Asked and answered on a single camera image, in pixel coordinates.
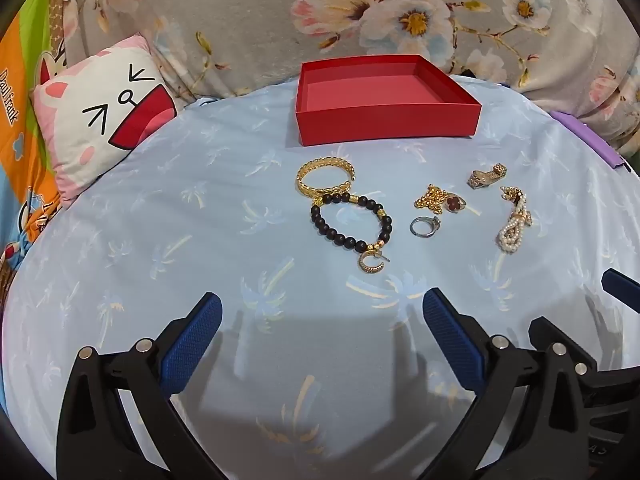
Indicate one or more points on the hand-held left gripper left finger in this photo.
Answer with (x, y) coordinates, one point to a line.
(192, 345)

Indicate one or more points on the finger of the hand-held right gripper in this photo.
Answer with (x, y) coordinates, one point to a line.
(565, 337)
(620, 287)

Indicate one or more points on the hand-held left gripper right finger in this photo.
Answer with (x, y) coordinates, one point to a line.
(450, 332)

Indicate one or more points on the gold hoop earring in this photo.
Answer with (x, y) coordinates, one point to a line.
(365, 266)

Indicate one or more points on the gold braided bangle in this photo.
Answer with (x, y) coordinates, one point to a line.
(320, 190)

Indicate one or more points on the red cardboard box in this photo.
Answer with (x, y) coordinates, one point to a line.
(380, 110)

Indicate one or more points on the light blue palm print sheet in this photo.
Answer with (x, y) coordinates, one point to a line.
(175, 240)

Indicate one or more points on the purple strip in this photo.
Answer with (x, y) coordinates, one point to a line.
(595, 140)

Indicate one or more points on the white cartoon face pillow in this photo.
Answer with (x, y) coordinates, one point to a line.
(85, 140)

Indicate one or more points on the colourful cartoon blanket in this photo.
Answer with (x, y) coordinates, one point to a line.
(25, 135)

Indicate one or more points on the grey floral blanket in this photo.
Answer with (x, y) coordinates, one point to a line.
(250, 20)

